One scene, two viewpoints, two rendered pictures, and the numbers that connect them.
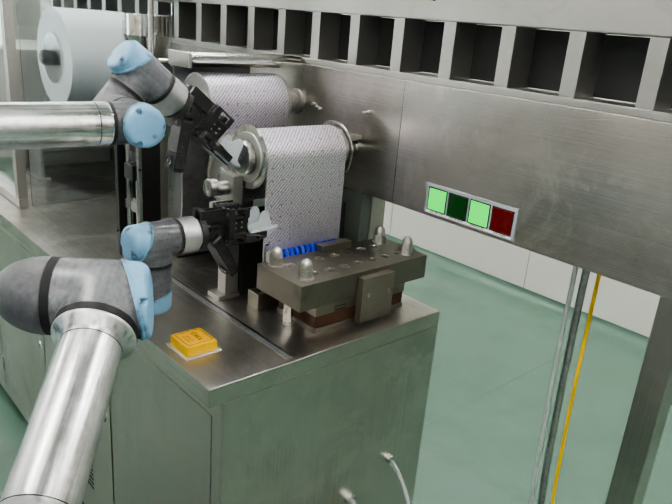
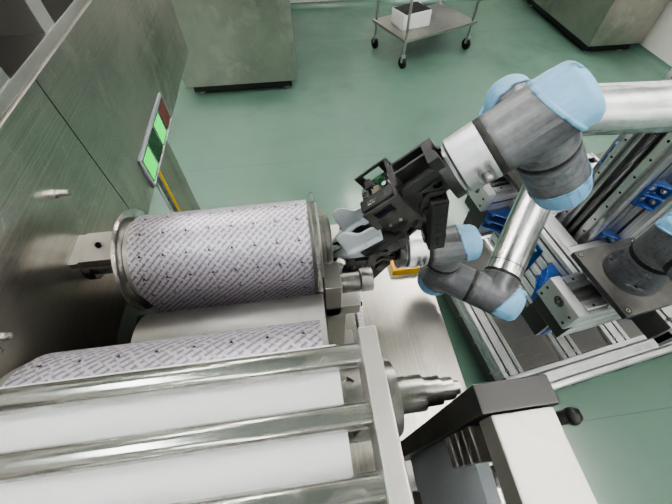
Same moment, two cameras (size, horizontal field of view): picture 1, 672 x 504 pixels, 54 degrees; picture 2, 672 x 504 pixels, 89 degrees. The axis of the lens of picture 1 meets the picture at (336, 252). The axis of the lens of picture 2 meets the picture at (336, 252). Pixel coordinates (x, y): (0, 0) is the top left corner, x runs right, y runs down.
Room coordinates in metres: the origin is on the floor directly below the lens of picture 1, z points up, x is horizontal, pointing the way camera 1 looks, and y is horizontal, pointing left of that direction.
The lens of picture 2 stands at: (1.72, 0.42, 1.66)
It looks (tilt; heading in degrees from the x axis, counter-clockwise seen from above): 55 degrees down; 215
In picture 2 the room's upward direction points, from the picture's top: straight up
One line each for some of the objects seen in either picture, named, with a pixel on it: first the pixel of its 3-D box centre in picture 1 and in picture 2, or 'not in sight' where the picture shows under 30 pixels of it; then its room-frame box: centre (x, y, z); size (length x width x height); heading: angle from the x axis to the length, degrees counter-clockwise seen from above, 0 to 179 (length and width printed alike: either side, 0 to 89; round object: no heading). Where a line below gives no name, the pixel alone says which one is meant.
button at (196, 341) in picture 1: (193, 342); (402, 261); (1.21, 0.28, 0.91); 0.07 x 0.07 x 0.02; 43
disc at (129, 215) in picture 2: (332, 149); (141, 259); (1.66, 0.03, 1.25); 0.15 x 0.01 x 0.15; 43
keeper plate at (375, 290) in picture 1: (375, 296); not in sight; (1.41, -0.10, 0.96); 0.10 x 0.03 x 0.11; 133
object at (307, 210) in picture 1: (304, 214); not in sight; (1.52, 0.08, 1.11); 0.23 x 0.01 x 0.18; 133
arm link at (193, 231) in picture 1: (186, 233); (412, 249); (1.31, 0.32, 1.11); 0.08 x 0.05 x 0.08; 43
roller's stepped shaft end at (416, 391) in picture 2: not in sight; (426, 391); (1.61, 0.45, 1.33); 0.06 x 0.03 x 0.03; 133
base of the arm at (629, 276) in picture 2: not in sight; (643, 264); (0.80, 0.82, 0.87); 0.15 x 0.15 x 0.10
